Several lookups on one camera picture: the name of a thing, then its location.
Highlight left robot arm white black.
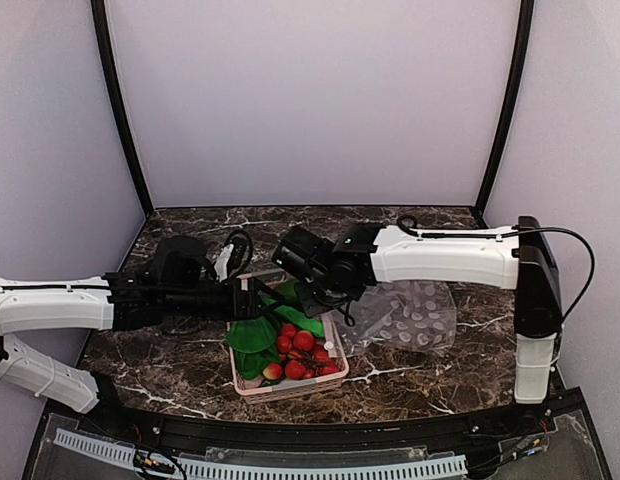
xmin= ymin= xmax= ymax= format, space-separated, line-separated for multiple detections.
xmin=0 ymin=230 xmax=285 ymax=414

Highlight black front frame rail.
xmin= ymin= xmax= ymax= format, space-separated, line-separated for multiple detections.
xmin=79 ymin=378 xmax=555 ymax=469

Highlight green toy cucumber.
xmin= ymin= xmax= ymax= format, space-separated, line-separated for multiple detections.
xmin=274 ymin=305 xmax=325 ymax=338

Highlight red toy strawberry bunch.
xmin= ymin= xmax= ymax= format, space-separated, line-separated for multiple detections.
xmin=262 ymin=323 xmax=341 ymax=384

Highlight clear zip top bag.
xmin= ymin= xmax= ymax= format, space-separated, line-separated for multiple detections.
xmin=333 ymin=281 xmax=457 ymax=357

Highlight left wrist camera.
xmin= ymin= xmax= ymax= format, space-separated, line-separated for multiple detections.
xmin=214 ymin=229 xmax=254 ymax=281

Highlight toy bok choy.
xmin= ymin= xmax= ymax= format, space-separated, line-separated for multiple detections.
xmin=227 ymin=317 xmax=277 ymax=354

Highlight green toy bell pepper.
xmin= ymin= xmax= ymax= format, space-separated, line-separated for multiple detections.
xmin=274 ymin=279 xmax=301 ymax=309

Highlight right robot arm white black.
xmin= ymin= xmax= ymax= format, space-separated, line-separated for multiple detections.
xmin=272 ymin=215 xmax=571 ymax=405

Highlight white slotted cable duct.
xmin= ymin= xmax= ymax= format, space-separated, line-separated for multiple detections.
xmin=53 ymin=428 xmax=468 ymax=480

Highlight black frame post right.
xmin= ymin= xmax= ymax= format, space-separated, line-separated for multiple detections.
xmin=473 ymin=0 xmax=535 ymax=218

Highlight black frame post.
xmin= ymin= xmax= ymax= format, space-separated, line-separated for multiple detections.
xmin=90 ymin=0 xmax=155 ymax=218
xmin=473 ymin=0 xmax=535 ymax=218

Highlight pink plastic basket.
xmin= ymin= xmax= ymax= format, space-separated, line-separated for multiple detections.
xmin=229 ymin=313 xmax=349 ymax=403

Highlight black frame post left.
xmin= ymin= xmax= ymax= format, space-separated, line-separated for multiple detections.
xmin=90 ymin=0 xmax=155 ymax=218

